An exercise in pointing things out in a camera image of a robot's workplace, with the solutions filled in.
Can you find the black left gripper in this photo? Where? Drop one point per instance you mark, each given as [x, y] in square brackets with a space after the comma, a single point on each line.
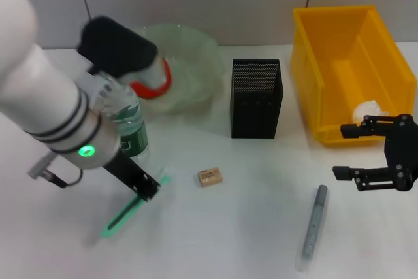
[125, 171]

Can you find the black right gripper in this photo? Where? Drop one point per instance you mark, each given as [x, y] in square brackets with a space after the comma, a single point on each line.
[403, 151]

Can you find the white paper ball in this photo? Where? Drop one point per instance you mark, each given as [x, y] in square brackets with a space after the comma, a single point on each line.
[365, 110]

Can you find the mint green utility knife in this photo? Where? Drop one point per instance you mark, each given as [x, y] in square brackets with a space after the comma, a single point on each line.
[107, 234]

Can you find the water bottle green label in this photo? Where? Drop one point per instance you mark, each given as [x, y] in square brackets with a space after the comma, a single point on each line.
[134, 119]

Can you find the orange fruit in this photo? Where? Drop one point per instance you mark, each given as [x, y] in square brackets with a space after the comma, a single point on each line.
[153, 92]

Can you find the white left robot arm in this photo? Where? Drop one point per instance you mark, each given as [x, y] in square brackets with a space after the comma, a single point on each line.
[42, 96]

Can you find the tan eraser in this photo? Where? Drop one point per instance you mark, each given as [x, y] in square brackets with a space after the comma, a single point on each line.
[210, 177]

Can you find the grey marker pen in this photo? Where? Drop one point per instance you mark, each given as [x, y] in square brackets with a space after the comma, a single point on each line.
[313, 226]

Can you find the black mesh pen holder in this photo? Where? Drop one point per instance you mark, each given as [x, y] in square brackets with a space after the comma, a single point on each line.
[254, 119]

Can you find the translucent green fruit bowl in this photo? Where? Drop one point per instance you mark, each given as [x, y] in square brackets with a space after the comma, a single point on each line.
[196, 73]

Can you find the yellow plastic bin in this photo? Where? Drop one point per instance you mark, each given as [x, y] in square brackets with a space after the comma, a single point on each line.
[343, 63]

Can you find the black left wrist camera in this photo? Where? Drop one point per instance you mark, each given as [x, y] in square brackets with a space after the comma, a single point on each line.
[114, 47]

